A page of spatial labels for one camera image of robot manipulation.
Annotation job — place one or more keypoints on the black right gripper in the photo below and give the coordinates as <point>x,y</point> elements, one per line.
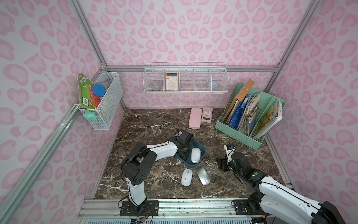
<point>224,164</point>

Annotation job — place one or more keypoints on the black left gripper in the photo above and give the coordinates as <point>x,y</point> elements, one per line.
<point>186,143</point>

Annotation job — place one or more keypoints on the white rounded mouse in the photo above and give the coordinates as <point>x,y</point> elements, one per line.
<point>195,155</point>

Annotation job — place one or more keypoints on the teal storage box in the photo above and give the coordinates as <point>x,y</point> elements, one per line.
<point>188,162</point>

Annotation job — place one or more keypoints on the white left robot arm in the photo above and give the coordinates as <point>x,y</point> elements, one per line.
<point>137,165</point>

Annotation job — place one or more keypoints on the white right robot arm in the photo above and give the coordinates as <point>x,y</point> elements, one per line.
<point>275,199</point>

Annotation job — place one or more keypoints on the pink pencil case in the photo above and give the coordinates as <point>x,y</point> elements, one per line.
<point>195,118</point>

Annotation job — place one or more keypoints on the pink calculator on table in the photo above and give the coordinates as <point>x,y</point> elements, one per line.
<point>207,113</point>

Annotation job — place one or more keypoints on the blue folder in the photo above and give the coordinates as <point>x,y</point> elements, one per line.
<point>237,112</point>

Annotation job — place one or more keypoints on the green file organizer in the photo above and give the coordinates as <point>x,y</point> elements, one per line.
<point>266,102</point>

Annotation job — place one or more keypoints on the magazines stack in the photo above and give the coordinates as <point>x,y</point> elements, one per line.
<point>249,115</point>

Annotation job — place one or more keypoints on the yellow booklet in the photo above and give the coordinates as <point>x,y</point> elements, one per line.
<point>270,119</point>

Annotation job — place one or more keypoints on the pink calculator in basket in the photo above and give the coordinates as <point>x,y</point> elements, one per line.
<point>172,81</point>

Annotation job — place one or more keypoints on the brown envelope folder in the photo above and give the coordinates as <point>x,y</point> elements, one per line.
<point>243,90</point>

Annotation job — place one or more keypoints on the white mesh side basket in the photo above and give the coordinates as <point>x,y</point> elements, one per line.
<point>108,104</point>

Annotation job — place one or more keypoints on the mint green cloth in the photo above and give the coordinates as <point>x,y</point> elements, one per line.
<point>88,114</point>

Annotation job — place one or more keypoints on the green snack package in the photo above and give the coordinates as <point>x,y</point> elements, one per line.
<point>87,99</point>

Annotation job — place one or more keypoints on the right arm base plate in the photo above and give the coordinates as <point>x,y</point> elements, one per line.
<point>247,207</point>

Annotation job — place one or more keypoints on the white wire wall basket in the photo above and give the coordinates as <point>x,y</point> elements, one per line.
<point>193,77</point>

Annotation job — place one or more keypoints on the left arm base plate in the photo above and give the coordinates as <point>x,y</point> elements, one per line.
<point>127,208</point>

